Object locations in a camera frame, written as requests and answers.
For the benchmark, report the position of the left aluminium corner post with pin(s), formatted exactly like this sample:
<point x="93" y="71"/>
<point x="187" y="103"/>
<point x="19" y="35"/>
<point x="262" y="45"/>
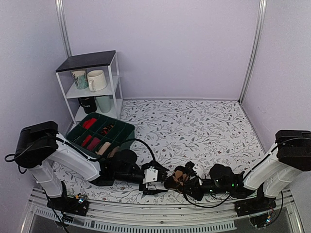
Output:
<point x="63" y="27"/>

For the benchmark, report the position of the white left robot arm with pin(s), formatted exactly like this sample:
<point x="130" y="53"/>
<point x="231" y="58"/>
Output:
<point x="40" y="143"/>

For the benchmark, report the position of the dark patterned rolled sock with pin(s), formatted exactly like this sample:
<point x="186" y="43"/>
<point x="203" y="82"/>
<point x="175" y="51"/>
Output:
<point x="106" y="129"/>

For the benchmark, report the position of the black mug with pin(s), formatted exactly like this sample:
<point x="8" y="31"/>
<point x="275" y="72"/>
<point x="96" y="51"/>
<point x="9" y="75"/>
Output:
<point x="88" y="104"/>

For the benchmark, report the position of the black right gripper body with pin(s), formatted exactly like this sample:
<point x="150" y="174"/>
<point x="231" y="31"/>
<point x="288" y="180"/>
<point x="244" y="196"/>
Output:
<point x="199" y="195"/>

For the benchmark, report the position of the maroon rolled sock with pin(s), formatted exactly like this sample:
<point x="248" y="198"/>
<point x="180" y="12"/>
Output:
<point x="95" y="141"/>

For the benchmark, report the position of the floral patterned table mat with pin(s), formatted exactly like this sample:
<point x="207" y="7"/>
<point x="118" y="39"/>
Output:
<point x="178" y="131"/>

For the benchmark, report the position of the aluminium front rail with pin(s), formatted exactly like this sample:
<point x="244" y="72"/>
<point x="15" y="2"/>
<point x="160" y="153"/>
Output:
<point x="109" y="217"/>

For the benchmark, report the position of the cream white mug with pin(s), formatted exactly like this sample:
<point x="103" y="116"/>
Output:
<point x="96" y="80"/>

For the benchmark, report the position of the right aluminium corner post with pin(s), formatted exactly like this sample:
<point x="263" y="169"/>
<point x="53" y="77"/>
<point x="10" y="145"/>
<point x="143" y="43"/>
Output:
<point x="254" y="50"/>

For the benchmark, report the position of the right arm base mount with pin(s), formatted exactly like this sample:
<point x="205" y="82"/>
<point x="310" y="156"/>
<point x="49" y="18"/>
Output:
<point x="256" y="205"/>

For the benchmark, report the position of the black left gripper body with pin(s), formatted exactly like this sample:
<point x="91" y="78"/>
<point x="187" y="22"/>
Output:
<point x="150" y="164"/>

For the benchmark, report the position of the pale green cup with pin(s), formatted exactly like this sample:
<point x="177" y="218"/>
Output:
<point x="104" y="103"/>

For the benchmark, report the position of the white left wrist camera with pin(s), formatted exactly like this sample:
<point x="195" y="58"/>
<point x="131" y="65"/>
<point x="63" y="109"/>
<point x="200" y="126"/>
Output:
<point x="150" y="175"/>

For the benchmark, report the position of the teal floral mug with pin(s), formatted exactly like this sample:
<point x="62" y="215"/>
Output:
<point x="80" y="78"/>

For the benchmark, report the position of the green compartment organizer box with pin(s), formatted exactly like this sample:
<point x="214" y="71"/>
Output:
<point x="119" y="133"/>

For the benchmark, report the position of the aluminium corner post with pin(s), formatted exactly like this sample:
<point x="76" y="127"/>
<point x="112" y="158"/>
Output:
<point x="254" y="50"/>
<point x="63" y="27"/>

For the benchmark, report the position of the red rolled sock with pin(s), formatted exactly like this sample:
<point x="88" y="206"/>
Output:
<point x="89" y="123"/>

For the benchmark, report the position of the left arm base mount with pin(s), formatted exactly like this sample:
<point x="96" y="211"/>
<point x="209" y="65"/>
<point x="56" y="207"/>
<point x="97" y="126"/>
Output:
<point x="77" y="205"/>

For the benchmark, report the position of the white shelf with black top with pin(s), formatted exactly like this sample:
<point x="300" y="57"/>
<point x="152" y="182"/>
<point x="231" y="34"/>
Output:
<point x="104" y="60"/>

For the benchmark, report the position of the red sock in box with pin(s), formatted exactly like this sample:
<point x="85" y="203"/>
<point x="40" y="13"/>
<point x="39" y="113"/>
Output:
<point x="86" y="140"/>

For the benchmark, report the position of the brown argyle sock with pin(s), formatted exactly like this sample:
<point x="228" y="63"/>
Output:
<point x="177" y="180"/>

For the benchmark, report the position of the beige rolled sock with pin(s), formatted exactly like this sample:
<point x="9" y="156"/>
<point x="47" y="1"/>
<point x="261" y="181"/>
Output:
<point x="103" y="148"/>

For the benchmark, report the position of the tan rolled sock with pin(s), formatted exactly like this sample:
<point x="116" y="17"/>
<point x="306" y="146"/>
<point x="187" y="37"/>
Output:
<point x="113" y="152"/>

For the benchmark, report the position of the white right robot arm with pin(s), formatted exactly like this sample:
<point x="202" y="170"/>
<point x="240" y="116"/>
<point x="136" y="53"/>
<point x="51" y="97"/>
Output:
<point x="287" y="158"/>

